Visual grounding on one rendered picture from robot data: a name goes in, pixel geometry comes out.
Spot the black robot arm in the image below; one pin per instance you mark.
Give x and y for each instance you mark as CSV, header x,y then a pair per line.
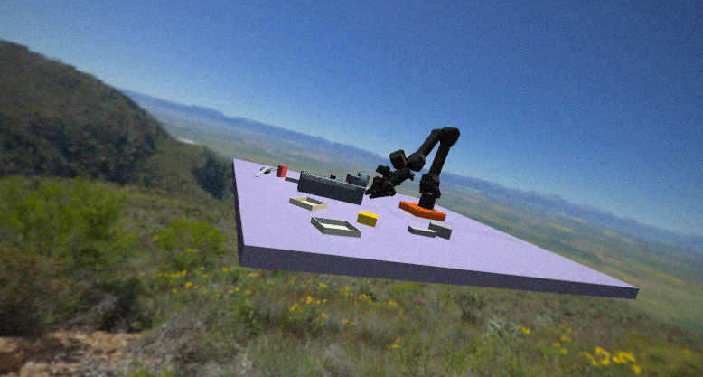
x,y
429,182

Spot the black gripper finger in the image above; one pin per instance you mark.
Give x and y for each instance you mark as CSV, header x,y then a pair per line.
x,y
373,187
381,192

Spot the yellow square block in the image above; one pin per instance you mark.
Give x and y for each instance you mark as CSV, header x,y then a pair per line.
x,y
367,218

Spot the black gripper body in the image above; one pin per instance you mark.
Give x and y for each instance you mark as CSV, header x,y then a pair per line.
x,y
390,184

